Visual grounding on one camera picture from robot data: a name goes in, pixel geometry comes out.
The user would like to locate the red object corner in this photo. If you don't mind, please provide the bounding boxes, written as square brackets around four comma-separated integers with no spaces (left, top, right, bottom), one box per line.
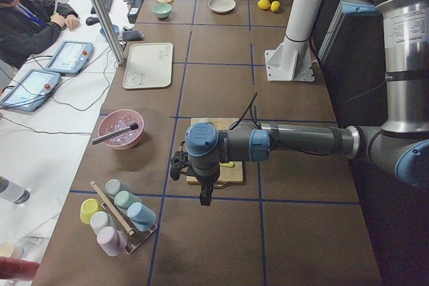
[1,257,40,281]

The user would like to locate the teach pendant near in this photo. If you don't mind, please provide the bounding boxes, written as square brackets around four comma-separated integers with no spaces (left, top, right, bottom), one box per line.
[1,69,61,112]

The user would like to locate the clear water bottle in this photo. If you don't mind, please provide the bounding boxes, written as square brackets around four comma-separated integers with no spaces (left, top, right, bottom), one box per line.
[0,176,30,204]

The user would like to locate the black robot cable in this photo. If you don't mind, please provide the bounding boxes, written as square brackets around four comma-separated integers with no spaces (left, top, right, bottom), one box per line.
[229,91,261,130]

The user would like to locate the pink bowl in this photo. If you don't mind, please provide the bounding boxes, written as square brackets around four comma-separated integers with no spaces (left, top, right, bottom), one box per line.
[98,109,144,150]

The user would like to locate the white cup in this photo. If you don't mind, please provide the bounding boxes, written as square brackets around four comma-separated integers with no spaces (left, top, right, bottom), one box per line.
[90,211,118,235]

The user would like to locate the small black device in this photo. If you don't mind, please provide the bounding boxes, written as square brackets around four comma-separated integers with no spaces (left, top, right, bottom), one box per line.
[122,30,144,42]

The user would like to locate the seated person dark jacket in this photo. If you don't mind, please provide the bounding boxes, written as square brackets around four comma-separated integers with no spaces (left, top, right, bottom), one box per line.
[1,0,80,69]

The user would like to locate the black computer mouse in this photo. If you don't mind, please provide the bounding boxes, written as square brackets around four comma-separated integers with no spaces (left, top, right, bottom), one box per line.
[85,17,100,26]

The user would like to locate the teach pendant far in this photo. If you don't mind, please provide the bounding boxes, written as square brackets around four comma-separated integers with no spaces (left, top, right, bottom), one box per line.
[44,41,94,75]

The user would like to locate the blue cup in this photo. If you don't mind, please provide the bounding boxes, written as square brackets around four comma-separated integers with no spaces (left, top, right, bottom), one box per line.
[127,202,156,232]

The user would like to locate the beige plate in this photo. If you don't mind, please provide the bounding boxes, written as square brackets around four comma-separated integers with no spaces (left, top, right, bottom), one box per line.
[208,0,236,14]

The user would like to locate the green bowl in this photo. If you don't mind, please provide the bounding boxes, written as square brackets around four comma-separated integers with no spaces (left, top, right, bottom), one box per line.
[151,3,172,19]

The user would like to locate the cream rectangular tray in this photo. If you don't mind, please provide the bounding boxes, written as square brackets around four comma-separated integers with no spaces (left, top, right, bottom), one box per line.
[123,42,174,90]

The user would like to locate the aluminium frame post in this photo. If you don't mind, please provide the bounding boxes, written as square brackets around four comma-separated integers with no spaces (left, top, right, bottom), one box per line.
[91,0,126,66]

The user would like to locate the white pillar with base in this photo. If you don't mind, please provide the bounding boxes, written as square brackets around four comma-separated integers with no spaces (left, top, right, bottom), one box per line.
[265,0,322,82]

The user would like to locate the yellow lemon right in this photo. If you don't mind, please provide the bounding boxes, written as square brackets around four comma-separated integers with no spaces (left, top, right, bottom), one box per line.
[270,1,281,13]

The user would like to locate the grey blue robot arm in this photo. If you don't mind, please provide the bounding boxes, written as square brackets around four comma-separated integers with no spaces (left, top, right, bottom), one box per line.
[170,0,428,196]

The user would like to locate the yellow cup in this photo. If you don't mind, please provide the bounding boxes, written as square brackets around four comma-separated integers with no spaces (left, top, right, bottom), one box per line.
[80,198,101,224]

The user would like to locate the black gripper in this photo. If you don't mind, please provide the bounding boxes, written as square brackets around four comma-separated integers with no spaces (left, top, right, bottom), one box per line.
[170,141,192,180]

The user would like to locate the grey cup top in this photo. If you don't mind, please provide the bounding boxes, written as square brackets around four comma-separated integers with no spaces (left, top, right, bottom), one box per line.
[105,178,132,197]

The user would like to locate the blue small bowl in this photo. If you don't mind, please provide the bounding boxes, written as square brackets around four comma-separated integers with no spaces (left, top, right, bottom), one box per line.
[99,24,120,41]

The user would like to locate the yellow lemon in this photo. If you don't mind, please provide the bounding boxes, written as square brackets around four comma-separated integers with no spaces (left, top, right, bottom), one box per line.
[257,0,271,10]
[270,1,281,13]

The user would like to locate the yellow lemon left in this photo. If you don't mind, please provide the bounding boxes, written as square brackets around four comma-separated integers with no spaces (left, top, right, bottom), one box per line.
[257,0,271,10]

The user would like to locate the teach pendant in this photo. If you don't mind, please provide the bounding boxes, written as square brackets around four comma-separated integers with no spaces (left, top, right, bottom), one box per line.
[44,41,94,75]
[1,69,61,112]

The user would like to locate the pink cup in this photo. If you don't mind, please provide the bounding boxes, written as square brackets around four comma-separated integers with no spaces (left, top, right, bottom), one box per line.
[97,226,127,257]

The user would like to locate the green cup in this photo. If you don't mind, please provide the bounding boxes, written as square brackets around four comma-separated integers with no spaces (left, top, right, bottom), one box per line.
[114,190,141,215]

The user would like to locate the bamboo cutting board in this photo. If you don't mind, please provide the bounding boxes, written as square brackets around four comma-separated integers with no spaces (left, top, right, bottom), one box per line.
[190,118,244,188]

